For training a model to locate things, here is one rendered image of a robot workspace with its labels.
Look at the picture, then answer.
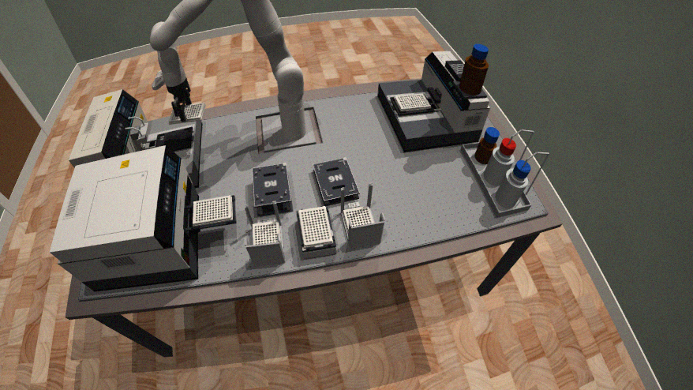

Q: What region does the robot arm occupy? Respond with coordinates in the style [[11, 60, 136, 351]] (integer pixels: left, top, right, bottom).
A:
[[150, 0, 305, 141]]

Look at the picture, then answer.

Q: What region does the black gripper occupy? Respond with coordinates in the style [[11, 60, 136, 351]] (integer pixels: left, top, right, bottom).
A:
[[167, 78, 192, 122]]

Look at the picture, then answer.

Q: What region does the red bottle cap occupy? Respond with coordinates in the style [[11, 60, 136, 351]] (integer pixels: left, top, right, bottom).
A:
[[500, 138, 516, 155]]

